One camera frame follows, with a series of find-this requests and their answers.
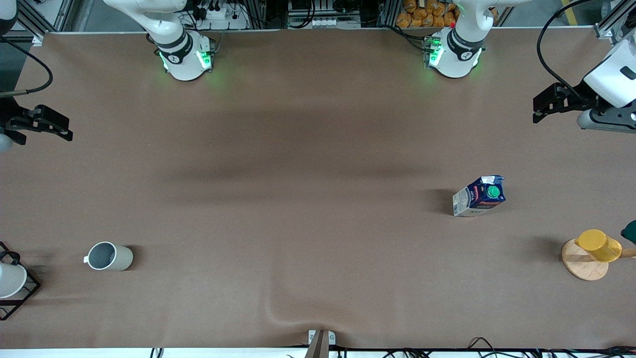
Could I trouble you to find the grey mug with handle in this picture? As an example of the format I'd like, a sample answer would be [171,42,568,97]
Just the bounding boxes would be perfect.
[83,242,134,271]

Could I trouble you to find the yellow cup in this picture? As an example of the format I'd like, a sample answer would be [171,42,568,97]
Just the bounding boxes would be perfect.
[575,229,623,263]

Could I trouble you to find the white cup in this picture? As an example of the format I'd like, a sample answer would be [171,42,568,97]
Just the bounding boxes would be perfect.
[0,262,27,299]

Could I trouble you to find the pile of orange buns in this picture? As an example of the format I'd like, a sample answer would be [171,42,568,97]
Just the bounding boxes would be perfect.
[396,0,459,29]

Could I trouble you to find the round wooden mug stand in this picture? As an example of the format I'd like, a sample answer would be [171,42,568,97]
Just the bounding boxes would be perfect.
[561,239,636,281]

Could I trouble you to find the white power strip with plugs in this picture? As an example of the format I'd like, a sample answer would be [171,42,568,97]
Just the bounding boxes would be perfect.
[195,0,249,29]

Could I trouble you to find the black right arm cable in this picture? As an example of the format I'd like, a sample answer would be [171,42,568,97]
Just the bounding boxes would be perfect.
[0,38,54,96]

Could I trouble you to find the aluminium frame post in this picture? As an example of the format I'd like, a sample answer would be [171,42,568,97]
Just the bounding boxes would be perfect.
[0,0,48,46]
[594,0,636,40]

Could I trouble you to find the black wire rack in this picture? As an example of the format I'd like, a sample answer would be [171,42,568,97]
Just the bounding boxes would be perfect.
[0,242,41,321]

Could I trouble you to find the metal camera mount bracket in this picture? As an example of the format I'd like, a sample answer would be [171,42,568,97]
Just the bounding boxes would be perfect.
[305,329,336,358]

